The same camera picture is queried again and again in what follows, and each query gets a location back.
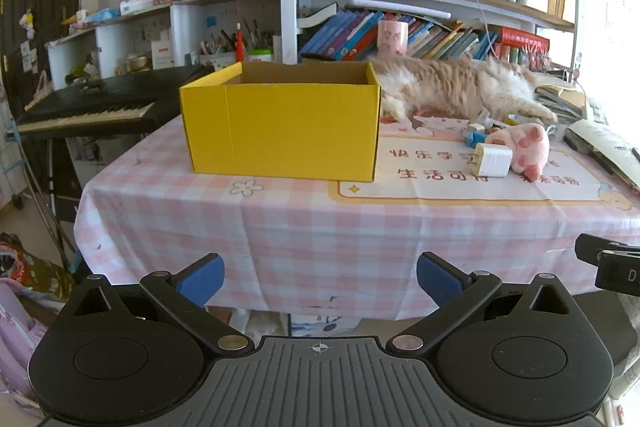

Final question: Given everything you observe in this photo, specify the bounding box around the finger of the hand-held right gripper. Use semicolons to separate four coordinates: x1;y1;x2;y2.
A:
595;250;640;295
574;233;640;265

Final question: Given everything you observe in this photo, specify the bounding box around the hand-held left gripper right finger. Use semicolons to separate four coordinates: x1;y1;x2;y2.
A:
385;252;584;354

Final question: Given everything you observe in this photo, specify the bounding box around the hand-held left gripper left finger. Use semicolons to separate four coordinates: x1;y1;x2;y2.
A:
56;253;255;354

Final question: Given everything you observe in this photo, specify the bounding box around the yellow cardboard box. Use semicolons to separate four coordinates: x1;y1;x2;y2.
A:
179;61;382;182

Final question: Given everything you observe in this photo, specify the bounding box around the pink checked cloth desktop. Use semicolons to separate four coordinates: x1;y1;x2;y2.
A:
74;107;640;323

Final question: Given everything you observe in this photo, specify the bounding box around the printed desk mat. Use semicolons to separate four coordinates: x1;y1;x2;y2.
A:
327;107;640;220

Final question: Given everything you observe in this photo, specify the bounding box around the white printed booklet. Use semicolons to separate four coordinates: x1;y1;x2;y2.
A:
565;119;640;192

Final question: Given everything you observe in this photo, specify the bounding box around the pink plush paw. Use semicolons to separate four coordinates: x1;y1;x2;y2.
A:
487;123;551;182

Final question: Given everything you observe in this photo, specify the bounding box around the packing tape roll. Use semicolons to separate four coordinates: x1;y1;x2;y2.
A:
474;143;513;178

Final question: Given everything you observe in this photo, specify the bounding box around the stack of books and papers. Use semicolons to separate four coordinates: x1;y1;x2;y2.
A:
535;77;608;128

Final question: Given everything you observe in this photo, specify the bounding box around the keyboard stand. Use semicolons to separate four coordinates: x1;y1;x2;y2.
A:
7;127;81;268

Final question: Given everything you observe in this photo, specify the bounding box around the fluffy cream cat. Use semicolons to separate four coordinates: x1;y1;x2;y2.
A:
367;56;561;124

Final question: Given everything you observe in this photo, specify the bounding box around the black keyboard piano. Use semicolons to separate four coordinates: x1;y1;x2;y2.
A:
14;66;216;138

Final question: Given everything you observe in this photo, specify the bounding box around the red boxed book set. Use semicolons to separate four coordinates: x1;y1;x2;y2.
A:
490;26;551;54

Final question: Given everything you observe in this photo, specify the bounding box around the pen holder with pens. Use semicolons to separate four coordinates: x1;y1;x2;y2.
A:
200;19;238;70

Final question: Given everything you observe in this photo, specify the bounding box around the pink printed cup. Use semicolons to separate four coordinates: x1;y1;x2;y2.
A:
377;21;409;56

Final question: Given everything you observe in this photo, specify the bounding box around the row of leaning books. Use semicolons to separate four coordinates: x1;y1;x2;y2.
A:
300;9;501;62

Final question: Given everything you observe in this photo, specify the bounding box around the dark door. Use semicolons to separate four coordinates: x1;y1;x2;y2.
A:
0;0;86;208

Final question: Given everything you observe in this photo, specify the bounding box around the wall poster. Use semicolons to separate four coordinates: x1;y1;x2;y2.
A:
602;0;640;72

